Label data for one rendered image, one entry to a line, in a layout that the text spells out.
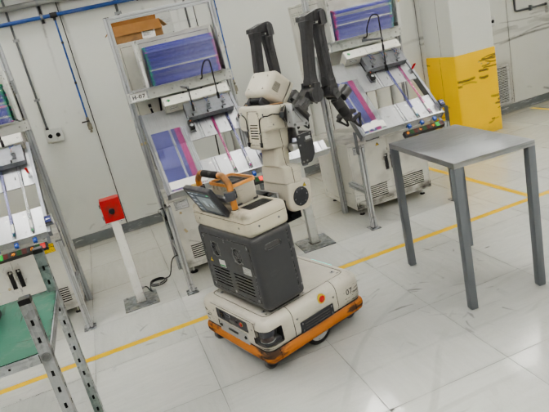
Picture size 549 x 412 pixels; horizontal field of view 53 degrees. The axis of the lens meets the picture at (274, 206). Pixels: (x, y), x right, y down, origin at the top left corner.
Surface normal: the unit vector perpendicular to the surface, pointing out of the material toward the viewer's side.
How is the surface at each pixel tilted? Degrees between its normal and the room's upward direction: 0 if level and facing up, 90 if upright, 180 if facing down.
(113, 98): 90
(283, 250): 90
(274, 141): 90
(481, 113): 90
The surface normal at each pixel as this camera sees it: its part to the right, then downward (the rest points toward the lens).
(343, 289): 0.59, 0.11
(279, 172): -0.80, 0.22
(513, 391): -0.22, -0.93
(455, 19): 0.32, 0.22
